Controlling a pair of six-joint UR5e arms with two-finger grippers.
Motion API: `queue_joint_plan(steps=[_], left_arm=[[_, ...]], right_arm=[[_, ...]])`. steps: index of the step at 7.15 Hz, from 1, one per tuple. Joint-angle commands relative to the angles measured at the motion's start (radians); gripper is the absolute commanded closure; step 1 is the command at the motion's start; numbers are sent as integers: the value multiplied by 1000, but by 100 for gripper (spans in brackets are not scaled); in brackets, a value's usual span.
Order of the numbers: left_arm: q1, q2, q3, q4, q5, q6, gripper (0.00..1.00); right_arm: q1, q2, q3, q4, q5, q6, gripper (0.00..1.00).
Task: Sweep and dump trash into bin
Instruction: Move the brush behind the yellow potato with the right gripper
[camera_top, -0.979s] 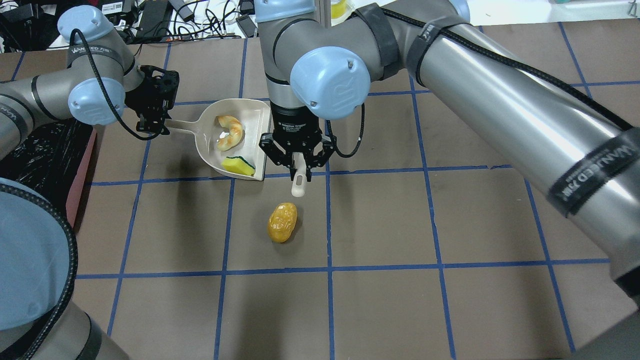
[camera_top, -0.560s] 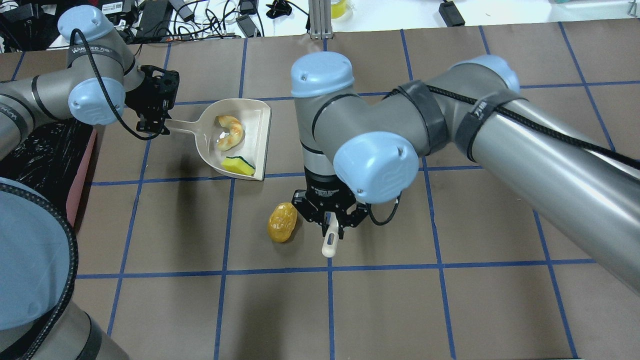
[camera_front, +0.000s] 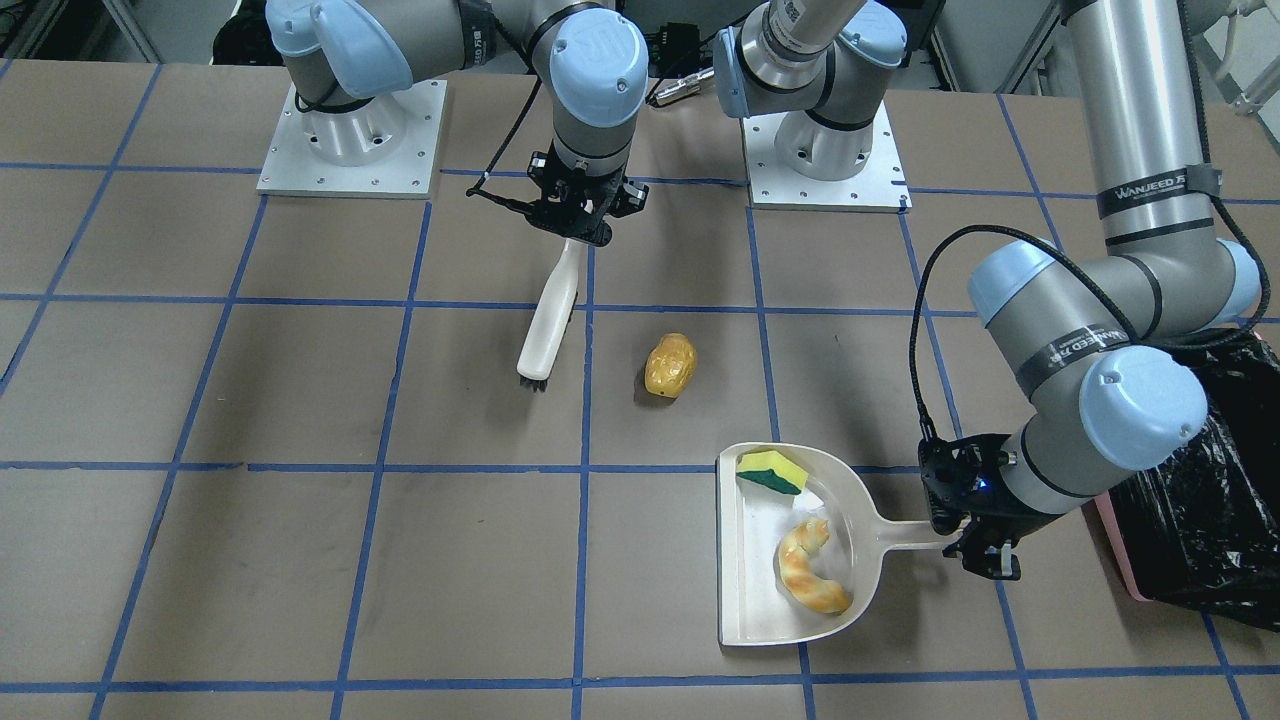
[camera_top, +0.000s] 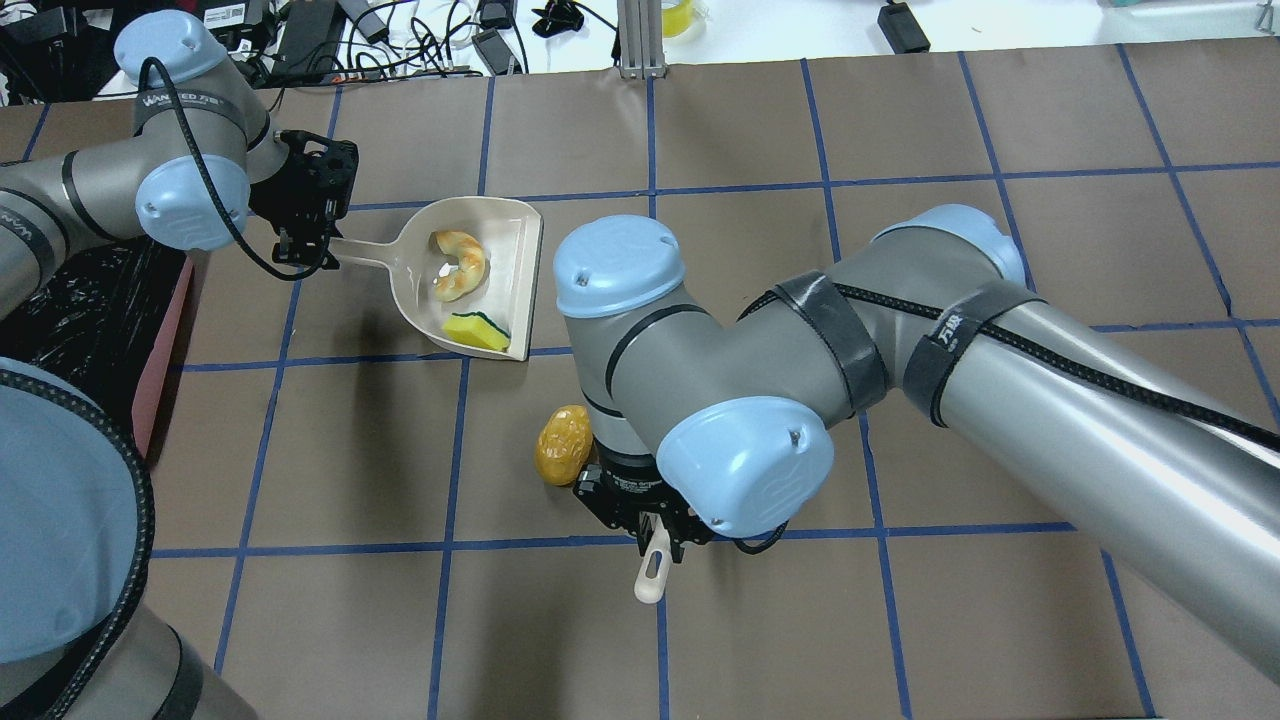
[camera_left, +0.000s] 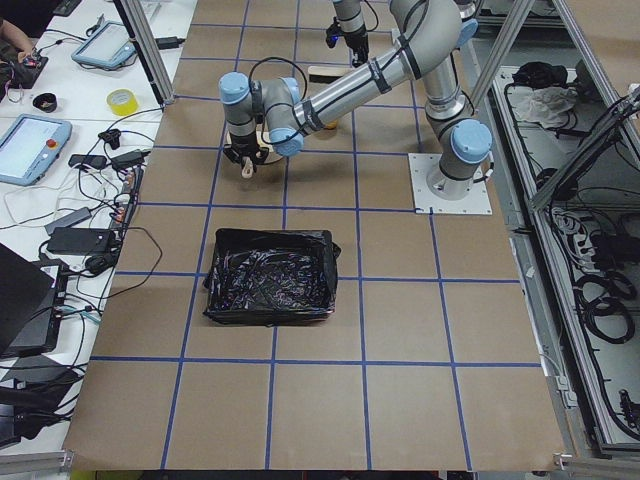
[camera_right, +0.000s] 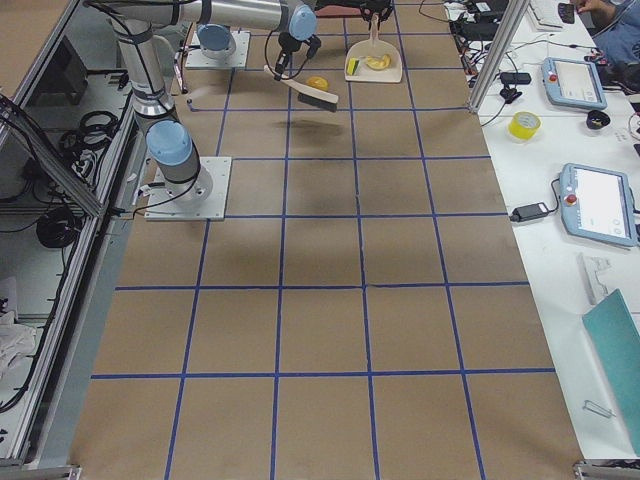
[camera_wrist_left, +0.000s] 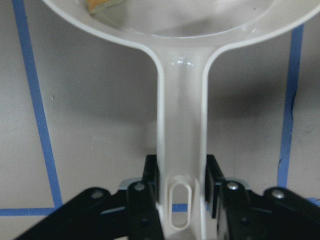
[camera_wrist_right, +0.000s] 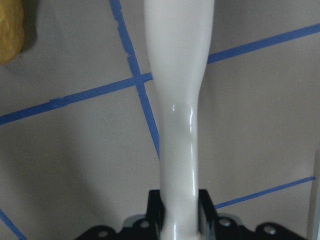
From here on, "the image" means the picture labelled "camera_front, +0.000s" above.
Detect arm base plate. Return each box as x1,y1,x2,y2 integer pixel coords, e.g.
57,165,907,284
740,102,913,213
256,79,448,200

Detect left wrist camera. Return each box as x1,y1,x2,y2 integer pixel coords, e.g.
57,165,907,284
918,436,986,536

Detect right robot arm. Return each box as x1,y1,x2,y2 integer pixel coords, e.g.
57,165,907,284
264,1,649,247

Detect yellow toy potato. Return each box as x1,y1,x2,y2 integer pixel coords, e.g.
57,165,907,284
643,332,698,398

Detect yellow green sponge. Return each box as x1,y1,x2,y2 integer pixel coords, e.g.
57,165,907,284
735,448,810,496

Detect beige hand brush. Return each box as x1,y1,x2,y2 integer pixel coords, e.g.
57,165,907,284
517,240,586,392

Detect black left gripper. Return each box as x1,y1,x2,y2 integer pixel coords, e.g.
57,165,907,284
943,433,1056,582

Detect toy croissant bread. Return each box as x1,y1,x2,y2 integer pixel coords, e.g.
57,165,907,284
774,518,852,614

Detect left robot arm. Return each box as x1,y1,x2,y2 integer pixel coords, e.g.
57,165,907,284
918,1,1268,582

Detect beige plastic dustpan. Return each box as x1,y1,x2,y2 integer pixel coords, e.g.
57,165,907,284
717,443,959,646

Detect pink bin with black bag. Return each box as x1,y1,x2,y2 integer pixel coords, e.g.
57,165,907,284
1097,334,1279,632

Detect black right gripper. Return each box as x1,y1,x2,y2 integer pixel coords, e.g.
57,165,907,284
527,152,649,247

